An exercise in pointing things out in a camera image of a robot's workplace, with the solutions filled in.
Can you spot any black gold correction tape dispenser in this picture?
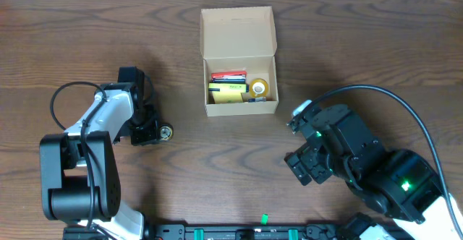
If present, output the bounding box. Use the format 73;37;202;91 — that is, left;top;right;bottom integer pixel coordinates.
158;124;174;142

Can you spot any yellow polar bear notepad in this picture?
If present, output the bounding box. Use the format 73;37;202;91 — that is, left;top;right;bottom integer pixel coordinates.
212;91;243;104

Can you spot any yellow highlighter pen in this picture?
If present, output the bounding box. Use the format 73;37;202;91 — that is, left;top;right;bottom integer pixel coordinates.
208;82;249;93

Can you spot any clear yellow tape roll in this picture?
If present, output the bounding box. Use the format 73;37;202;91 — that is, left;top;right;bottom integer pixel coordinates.
249;78;269;98

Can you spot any brown cardboard box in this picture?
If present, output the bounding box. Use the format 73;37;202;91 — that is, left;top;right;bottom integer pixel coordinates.
200;7;279;117

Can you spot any white blue staples box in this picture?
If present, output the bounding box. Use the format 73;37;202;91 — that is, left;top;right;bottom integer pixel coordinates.
248;97;267;103

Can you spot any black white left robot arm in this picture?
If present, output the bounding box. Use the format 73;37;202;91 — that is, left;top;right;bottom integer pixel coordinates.
39;67;173;239

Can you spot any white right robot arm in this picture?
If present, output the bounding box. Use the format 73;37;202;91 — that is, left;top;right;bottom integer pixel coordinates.
284;104;462;239

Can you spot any small green marker piece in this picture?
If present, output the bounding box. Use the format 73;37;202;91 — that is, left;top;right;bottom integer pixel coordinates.
260;214;268;226

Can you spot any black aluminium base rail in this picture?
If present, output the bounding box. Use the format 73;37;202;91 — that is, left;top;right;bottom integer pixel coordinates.
61;222;399;240

